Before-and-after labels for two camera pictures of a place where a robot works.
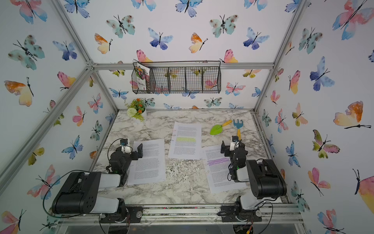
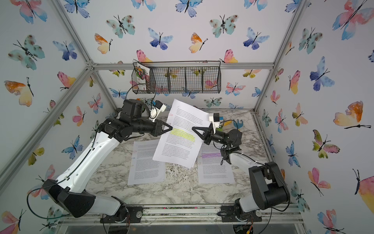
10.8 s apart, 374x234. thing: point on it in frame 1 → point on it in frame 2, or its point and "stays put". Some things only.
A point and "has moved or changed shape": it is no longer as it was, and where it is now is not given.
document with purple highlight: x=216 y=166 has moved or changed shape
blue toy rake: x=238 y=125 stays put
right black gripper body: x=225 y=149 → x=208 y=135
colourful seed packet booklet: x=142 y=73 stays put
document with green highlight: x=186 y=141 has moved or changed shape
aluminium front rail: x=285 y=212 stays put
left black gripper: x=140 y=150 → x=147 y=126
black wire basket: x=180 y=77 stays put
